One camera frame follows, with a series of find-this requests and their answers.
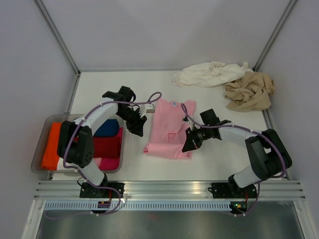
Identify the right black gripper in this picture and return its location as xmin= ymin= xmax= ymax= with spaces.
xmin=182 ymin=125 xmax=210 ymax=152

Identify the grey plastic bin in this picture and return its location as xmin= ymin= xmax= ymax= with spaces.
xmin=30 ymin=113 xmax=126 ymax=174

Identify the magenta rolled t shirt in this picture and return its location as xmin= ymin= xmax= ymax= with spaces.
xmin=94 ymin=127 xmax=124 ymax=172

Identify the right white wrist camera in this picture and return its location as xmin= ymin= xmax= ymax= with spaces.
xmin=183 ymin=117 xmax=195 ymax=130

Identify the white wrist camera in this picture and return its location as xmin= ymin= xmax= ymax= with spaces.
xmin=183 ymin=117 xmax=195 ymax=130
xmin=140 ymin=104 xmax=156 ymax=117

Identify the blue rolled t shirt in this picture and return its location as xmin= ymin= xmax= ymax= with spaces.
xmin=94 ymin=119 xmax=120 ymax=137

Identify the cream white t shirt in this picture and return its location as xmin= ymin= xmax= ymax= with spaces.
xmin=172 ymin=61 xmax=253 ymax=88

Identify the purple cable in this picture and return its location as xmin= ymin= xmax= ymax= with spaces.
xmin=44 ymin=92 xmax=162 ymax=220
xmin=180 ymin=103 xmax=286 ymax=217

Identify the aluminium frame post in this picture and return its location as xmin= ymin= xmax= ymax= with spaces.
xmin=33 ymin=0 xmax=81 ymax=77
xmin=253 ymin=0 xmax=299 ymax=71

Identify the aluminium rail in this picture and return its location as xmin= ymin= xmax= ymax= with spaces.
xmin=33 ymin=180 xmax=306 ymax=201

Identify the white slotted cable duct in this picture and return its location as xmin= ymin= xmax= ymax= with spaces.
xmin=45 ymin=201 xmax=231 ymax=211

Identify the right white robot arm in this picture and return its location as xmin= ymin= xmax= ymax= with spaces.
xmin=181 ymin=104 xmax=292 ymax=197

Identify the right aluminium frame post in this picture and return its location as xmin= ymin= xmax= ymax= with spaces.
xmin=253 ymin=0 xmax=299 ymax=71

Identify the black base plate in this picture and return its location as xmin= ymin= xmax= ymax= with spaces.
xmin=207 ymin=182 xmax=257 ymax=199
xmin=79 ymin=182 xmax=125 ymax=199

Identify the white rolled t shirt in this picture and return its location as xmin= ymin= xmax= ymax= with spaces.
xmin=56 ymin=158 xmax=75 ymax=173

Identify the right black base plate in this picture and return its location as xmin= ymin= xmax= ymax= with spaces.
xmin=207 ymin=182 xmax=257 ymax=199

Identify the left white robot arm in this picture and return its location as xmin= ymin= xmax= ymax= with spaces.
xmin=57 ymin=86 xmax=147 ymax=197

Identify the pink t shirt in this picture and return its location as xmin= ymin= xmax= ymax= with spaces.
xmin=144 ymin=98 xmax=191 ymax=159

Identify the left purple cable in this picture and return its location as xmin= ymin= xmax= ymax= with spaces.
xmin=44 ymin=92 xmax=162 ymax=220

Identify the dark red rolled t shirt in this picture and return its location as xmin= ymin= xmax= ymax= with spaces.
xmin=93 ymin=136 xmax=122 ymax=158

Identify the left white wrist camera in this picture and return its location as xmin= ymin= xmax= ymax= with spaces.
xmin=140 ymin=104 xmax=156 ymax=117

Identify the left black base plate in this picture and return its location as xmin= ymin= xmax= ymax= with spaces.
xmin=79 ymin=182 xmax=125 ymax=199

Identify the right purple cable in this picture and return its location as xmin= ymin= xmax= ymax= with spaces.
xmin=180 ymin=103 xmax=286 ymax=217

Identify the left aluminium frame post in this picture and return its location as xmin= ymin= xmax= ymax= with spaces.
xmin=33 ymin=0 xmax=81 ymax=77

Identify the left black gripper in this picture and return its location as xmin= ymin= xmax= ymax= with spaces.
xmin=116 ymin=107 xmax=147 ymax=137

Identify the beige tan t shirt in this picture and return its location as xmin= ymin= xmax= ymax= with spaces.
xmin=225 ymin=72 xmax=275 ymax=112

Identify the orange rolled t shirt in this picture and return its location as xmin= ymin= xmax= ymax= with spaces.
xmin=41 ymin=122 xmax=62 ymax=171

